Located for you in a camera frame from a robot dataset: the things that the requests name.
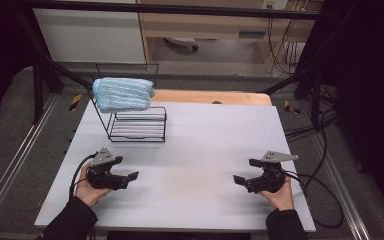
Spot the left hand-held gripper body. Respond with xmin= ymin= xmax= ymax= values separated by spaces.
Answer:
xmin=85 ymin=147 xmax=132 ymax=192

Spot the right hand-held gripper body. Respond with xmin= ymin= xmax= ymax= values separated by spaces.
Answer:
xmin=245 ymin=150 xmax=300 ymax=195

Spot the black wire rack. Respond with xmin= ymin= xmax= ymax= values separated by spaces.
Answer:
xmin=85 ymin=62 xmax=169 ymax=144

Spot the blue striped towel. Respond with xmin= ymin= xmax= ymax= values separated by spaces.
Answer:
xmin=91 ymin=76 xmax=157 ymax=115

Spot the person's left hand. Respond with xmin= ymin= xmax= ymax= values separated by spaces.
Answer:
xmin=75 ymin=162 xmax=112 ymax=209

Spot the person's right hand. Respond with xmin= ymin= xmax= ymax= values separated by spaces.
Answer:
xmin=258 ymin=175 xmax=296 ymax=212

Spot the white table mat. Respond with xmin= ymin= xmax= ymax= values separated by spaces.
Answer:
xmin=34 ymin=99 xmax=317 ymax=234

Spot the yellow black tape strip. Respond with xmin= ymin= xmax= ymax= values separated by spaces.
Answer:
xmin=282 ymin=99 xmax=302 ymax=115
xmin=68 ymin=93 xmax=83 ymax=113

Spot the wooden table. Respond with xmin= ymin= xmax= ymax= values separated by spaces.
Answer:
xmin=149 ymin=88 xmax=274 ymax=107

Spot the white cabinet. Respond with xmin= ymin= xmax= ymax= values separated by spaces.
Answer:
xmin=31 ymin=0 xmax=147 ymax=65

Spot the white chair base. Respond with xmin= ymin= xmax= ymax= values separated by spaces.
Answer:
xmin=164 ymin=36 xmax=200 ymax=52

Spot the black curtain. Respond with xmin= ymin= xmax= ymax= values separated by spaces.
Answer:
xmin=296 ymin=0 xmax=384 ymax=228
xmin=0 ymin=0 xmax=39 ymax=134

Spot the light wooden desk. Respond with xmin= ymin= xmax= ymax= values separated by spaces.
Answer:
xmin=136 ymin=0 xmax=325 ymax=73

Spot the white power outlet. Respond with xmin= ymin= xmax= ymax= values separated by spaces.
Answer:
xmin=260 ymin=0 xmax=290 ymax=11

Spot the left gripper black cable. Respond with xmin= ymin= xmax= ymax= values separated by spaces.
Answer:
xmin=68 ymin=153 xmax=98 ymax=202

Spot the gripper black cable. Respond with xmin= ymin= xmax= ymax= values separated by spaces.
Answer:
xmin=283 ymin=169 xmax=345 ymax=230
xmin=68 ymin=153 xmax=98 ymax=202

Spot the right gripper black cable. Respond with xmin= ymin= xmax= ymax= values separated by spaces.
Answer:
xmin=283 ymin=169 xmax=345 ymax=230

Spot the black floor cable bundle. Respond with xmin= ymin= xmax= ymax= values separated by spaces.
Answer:
xmin=283 ymin=84 xmax=341 ymax=143

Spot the aluminium floor rail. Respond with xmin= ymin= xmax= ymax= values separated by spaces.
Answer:
xmin=308 ymin=126 xmax=372 ymax=240
xmin=0 ymin=94 xmax=60 ymax=228

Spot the black metal frame strut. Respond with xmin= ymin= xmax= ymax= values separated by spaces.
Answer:
xmin=260 ymin=64 xmax=326 ymax=132
xmin=13 ymin=6 xmax=102 ymax=125

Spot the hanging cable bundle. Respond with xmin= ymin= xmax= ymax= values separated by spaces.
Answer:
xmin=265 ymin=17 xmax=303 ymax=75

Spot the black metal frame bar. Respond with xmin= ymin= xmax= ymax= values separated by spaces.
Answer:
xmin=13 ymin=0 xmax=325 ymax=21

